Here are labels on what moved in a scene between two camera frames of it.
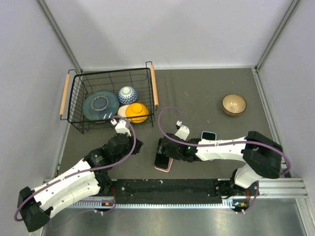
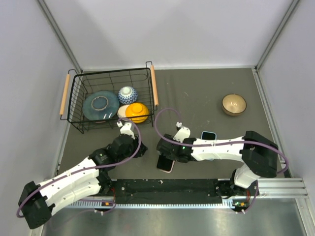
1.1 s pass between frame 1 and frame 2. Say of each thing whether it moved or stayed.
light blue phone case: stayed
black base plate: stayed
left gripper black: moved
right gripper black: stayed
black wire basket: stayed
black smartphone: moved
